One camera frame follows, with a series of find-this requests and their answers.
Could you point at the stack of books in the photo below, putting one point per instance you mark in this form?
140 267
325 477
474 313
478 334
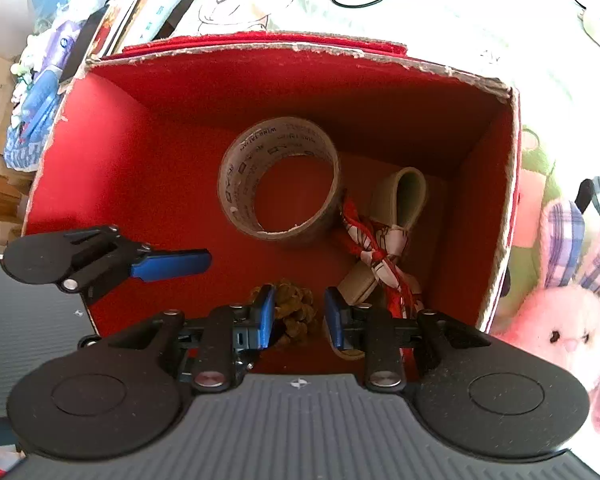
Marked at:
118 24

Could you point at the blue pencil case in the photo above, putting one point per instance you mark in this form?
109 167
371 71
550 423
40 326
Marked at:
40 99

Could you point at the blue checkered cloth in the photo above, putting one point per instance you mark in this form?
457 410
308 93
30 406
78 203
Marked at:
25 156

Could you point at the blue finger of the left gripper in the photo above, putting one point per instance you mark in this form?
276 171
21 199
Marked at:
159 266

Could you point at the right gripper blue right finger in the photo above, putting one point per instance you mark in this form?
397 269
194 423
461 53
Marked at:
337 312

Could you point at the brown pine cone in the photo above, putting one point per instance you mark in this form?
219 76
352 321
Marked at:
294 315

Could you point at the purple tissue pack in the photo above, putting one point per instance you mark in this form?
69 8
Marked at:
59 47

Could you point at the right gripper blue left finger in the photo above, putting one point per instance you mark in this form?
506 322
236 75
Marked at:
262 314

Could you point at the pink plush rabbit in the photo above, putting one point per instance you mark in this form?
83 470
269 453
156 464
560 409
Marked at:
559 321

